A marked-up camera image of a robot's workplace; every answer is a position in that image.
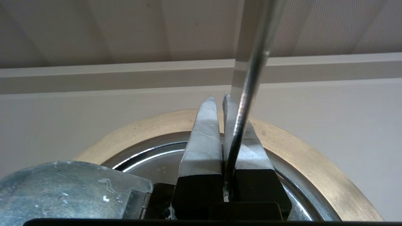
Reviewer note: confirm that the steel hinged pot lid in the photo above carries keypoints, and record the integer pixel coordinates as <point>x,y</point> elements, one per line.
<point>62,188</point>

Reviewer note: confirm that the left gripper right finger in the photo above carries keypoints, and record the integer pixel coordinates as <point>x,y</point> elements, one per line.
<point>254,157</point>

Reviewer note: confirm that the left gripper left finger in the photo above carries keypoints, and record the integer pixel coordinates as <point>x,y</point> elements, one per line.
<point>201,157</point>

